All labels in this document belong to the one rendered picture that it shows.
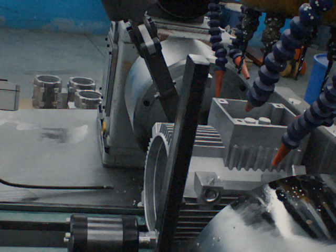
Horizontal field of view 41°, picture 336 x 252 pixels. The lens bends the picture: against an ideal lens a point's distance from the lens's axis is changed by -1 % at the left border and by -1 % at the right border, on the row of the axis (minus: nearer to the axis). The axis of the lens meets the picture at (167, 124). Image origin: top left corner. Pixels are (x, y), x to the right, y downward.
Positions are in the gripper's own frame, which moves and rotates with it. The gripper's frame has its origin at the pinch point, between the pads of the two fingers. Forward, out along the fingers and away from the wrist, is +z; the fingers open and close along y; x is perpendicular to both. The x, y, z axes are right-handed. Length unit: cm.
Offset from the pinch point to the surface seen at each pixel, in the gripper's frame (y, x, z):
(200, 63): -21.0, -3.3, -13.5
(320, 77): 150, -87, 87
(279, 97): 3.8, -17.8, 7.4
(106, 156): 37.2, 18.2, 22.2
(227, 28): 459, -118, 143
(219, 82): 6.6, -9.4, 1.8
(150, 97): 15.0, 2.4, 2.8
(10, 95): 15.3, 25.5, -8.0
